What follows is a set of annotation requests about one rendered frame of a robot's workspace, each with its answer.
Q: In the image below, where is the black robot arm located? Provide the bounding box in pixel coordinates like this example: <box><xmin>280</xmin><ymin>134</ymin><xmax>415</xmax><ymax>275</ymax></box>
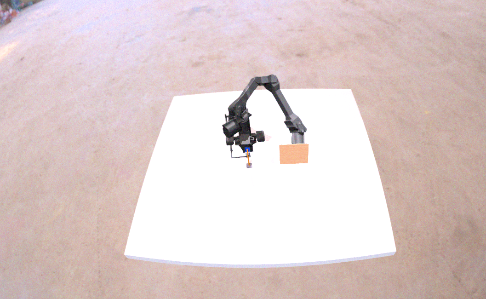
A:
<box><xmin>222</xmin><ymin>74</ymin><xmax>307</xmax><ymax>148</ymax></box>

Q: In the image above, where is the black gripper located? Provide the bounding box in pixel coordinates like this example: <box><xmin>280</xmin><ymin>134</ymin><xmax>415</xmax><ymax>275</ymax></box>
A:
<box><xmin>226</xmin><ymin>127</ymin><xmax>265</xmax><ymax>150</ymax></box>

